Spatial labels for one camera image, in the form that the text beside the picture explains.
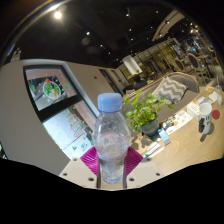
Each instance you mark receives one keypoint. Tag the group of dining chairs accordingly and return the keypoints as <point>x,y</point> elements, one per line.
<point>193,60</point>

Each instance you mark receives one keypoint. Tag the grey white chevron cushion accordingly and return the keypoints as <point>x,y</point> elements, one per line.
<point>170,90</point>

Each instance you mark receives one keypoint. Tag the small blue white box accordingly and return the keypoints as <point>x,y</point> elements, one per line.
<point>164,136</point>

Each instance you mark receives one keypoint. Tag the white paper napkin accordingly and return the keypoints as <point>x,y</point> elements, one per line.
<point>213,96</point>

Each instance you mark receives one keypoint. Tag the white cylindrical pillar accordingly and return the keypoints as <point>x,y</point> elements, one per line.
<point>131,65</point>

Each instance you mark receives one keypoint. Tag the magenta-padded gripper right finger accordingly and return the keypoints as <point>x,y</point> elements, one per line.
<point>146,171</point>

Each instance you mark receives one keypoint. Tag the group of ceiling lights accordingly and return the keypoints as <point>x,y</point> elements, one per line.
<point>58,14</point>

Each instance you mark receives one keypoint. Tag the person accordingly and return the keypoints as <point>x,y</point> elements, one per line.
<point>139,82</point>

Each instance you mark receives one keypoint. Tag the clear blue-capped water bottle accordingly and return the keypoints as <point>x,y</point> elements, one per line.
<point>111,136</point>

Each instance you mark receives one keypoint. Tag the window with colourful decals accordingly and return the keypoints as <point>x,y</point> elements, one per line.
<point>56,96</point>

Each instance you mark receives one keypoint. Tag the green potted plant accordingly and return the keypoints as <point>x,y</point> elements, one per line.
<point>145,111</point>

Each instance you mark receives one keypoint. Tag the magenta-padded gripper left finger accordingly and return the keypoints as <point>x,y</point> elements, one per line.
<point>75,171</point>

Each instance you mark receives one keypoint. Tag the printed menu booklet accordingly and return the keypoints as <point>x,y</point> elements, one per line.
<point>181,120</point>

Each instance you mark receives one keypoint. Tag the grey curved sofa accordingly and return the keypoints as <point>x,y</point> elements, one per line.
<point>193,83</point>

